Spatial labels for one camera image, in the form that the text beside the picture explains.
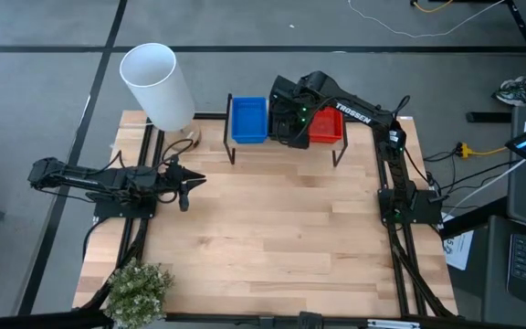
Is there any thick white cable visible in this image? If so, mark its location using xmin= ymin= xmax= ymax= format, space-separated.
xmin=445 ymin=158 xmax=526 ymax=217

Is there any black plastic basket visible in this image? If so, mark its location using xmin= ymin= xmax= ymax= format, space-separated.
xmin=268 ymin=98 xmax=312 ymax=150

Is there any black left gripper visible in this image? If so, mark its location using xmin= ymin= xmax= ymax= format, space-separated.
xmin=151 ymin=154 xmax=208 ymax=212

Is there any white frame label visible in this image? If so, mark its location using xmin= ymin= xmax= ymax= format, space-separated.
xmin=366 ymin=318 xmax=422 ymax=329

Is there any long yellow cable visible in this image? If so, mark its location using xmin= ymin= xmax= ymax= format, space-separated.
xmin=410 ymin=0 xmax=455 ymax=14

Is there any yellow power plug cable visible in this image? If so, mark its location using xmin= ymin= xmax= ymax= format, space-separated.
xmin=454 ymin=141 xmax=509 ymax=160

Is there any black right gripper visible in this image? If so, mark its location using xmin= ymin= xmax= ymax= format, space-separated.
xmin=285 ymin=71 xmax=338 ymax=150

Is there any black metal rig frame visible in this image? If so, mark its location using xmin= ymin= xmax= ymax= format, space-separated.
xmin=73 ymin=111 xmax=458 ymax=329

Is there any blue plastic basket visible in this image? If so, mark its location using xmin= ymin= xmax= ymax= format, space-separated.
xmin=230 ymin=95 xmax=269 ymax=145

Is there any black table-level camera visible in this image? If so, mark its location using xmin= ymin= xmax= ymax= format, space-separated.
xmin=297 ymin=311 xmax=325 ymax=329

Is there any green white potted plant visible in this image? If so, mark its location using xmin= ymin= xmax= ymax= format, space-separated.
xmin=102 ymin=258 xmax=176 ymax=329

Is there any thin white floor cable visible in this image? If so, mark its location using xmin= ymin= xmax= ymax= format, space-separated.
xmin=347 ymin=0 xmax=506 ymax=39

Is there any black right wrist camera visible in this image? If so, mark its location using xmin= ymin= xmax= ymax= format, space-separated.
xmin=270 ymin=74 xmax=301 ymax=101

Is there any red plastic basket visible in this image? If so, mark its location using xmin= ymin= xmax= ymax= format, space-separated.
xmin=309 ymin=107 xmax=345 ymax=144

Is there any white paper sheet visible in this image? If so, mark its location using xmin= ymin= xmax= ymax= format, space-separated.
xmin=443 ymin=228 xmax=475 ymax=271

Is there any black floor bar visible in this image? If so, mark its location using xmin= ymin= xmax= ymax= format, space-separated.
xmin=466 ymin=111 xmax=513 ymax=124

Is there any person's shoe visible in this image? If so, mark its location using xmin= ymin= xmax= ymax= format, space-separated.
xmin=491 ymin=75 xmax=526 ymax=109

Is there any black floor cable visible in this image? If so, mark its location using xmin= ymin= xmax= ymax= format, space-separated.
xmin=422 ymin=150 xmax=520 ymax=193

